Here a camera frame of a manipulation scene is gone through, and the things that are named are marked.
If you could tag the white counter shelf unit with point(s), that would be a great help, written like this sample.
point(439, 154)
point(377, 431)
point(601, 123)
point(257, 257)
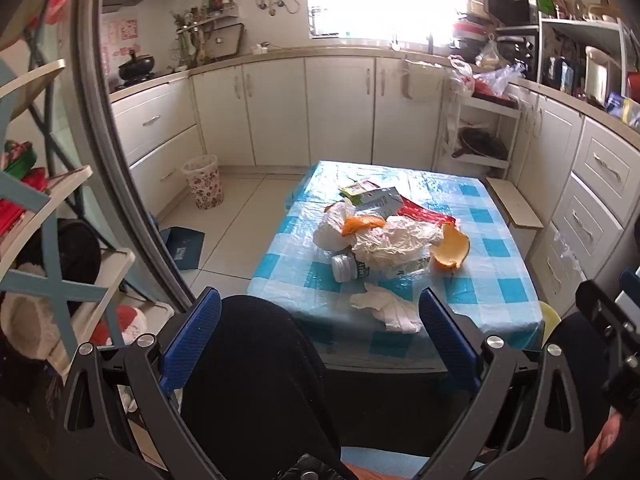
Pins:
point(580, 30)

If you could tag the blue flat dustpan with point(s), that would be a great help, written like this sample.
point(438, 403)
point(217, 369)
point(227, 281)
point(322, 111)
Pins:
point(184, 250)

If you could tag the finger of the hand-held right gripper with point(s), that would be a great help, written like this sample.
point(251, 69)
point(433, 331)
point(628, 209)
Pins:
point(595, 302)

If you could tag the red snack wrapper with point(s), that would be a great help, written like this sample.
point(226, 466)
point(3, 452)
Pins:
point(425, 212)

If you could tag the grey milk carton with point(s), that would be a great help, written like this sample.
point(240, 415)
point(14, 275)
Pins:
point(380, 202)

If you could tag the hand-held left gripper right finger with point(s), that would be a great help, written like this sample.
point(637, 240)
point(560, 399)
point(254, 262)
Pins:
point(447, 332)

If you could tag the pink green snack packet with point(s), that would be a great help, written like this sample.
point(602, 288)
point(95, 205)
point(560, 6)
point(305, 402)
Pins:
point(357, 190)

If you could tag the blue checkered tablecloth table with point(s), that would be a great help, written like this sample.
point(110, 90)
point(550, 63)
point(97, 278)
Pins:
point(492, 260)

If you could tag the stack of pots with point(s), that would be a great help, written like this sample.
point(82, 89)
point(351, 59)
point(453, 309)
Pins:
point(472, 30)

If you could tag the metal sliding door frame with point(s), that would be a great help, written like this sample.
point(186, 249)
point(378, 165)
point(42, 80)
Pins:
point(100, 110)

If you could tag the black frying pan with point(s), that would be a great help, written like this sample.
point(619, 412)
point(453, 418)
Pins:
point(482, 144)

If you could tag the white corner rack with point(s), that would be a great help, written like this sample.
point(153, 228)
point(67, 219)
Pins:
point(492, 110)

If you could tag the blue shelf rack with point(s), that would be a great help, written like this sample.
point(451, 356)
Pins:
point(50, 240)

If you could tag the small dark stem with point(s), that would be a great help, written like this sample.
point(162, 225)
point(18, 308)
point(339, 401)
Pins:
point(451, 277)

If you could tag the low wooden stool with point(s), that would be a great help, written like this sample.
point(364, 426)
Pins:
point(517, 205)

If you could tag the clear plastic film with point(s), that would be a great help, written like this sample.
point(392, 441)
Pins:
point(567, 257)

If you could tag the white-capped plastic bottle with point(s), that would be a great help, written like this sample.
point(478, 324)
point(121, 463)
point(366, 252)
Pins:
point(345, 267)

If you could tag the person's right hand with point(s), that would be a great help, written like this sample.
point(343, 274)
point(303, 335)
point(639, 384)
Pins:
point(612, 440)

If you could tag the cream cabinet under stove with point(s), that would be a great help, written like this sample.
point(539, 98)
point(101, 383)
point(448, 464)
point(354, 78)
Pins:
point(155, 145)

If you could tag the black wok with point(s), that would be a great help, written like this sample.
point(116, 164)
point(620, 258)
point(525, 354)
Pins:
point(137, 66)

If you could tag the black microwave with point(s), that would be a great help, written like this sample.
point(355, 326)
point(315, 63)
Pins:
point(510, 5)

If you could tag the floral trash bin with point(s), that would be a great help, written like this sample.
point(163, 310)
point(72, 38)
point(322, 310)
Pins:
point(202, 182)

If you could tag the white red plastic bag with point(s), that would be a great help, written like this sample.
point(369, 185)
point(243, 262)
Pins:
point(462, 77)

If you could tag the crumpled clear plastic bag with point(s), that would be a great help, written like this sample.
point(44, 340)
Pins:
point(395, 240)

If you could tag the cream cabinet with drawers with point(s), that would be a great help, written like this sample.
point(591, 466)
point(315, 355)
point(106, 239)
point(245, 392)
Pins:
point(595, 185)

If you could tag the large orange peel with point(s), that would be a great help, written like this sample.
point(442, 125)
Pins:
point(452, 250)

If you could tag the wall utensil rack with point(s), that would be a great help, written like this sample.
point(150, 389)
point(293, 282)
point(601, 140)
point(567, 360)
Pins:
point(200, 27)

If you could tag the cream cabinet with doors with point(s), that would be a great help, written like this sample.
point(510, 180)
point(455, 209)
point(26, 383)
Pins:
point(320, 110)

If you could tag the white tissue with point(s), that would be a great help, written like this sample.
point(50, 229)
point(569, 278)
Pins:
point(395, 310)

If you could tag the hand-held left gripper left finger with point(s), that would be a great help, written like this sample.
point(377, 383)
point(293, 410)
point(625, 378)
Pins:
point(196, 330)

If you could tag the black toaster oven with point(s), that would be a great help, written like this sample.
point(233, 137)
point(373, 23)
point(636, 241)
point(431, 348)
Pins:
point(517, 52)

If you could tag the person's left leg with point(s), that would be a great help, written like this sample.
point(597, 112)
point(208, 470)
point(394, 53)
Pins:
point(255, 385)

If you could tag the window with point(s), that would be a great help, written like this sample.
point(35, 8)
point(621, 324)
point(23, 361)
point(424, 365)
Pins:
point(380, 0)

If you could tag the small orange peel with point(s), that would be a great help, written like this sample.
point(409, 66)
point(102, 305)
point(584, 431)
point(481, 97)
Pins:
point(357, 224)

